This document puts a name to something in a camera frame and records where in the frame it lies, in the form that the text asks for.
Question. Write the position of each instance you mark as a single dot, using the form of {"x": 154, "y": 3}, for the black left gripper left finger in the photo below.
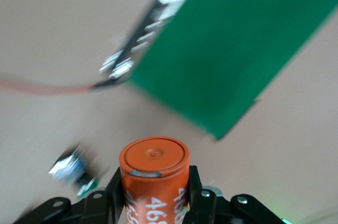
{"x": 79, "y": 210}

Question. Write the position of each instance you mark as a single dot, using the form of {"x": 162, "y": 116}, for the orange canister white print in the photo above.
{"x": 153, "y": 160}

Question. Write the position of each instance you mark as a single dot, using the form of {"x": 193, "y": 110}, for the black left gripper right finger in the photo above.
{"x": 211, "y": 210}

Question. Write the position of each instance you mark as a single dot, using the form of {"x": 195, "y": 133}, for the green push button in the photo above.
{"x": 68, "y": 167}

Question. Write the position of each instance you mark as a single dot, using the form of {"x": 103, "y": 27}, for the green conveyor belt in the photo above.
{"x": 224, "y": 49}

